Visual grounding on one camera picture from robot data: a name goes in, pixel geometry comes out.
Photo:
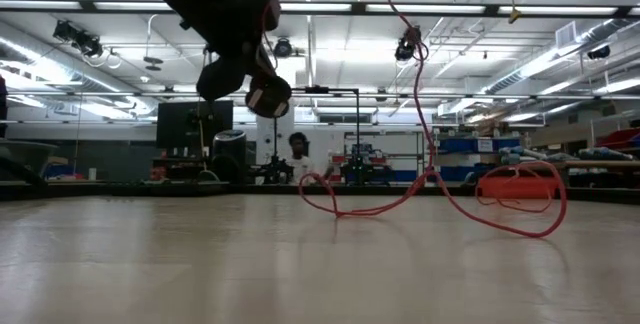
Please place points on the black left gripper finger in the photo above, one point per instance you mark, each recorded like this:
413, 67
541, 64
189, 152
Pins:
261, 64

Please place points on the black monitor screen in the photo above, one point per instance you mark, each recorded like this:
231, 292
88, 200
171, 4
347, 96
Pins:
175, 124

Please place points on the person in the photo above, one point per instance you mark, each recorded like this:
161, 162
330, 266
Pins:
302, 164

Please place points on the background black robot rig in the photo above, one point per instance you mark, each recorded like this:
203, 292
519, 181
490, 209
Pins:
357, 114

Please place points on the black spotlight cluster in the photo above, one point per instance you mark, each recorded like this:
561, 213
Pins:
80, 39

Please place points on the blue storage bin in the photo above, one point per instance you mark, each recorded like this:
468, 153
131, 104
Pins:
460, 145

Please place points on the red collapsible bin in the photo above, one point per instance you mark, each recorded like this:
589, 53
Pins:
520, 188

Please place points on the white air vent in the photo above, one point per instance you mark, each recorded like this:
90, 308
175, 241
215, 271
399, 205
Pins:
566, 35

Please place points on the wooden workbench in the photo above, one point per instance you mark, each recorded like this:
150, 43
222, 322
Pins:
600, 165

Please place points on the red tilted bin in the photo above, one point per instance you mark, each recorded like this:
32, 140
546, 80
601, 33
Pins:
617, 139

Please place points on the blue tilted bin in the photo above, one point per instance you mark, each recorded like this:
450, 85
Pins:
636, 140

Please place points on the small black hanging camera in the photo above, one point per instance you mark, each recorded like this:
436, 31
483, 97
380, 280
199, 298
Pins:
283, 48

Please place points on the silver air duct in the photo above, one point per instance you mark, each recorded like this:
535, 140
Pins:
550, 59

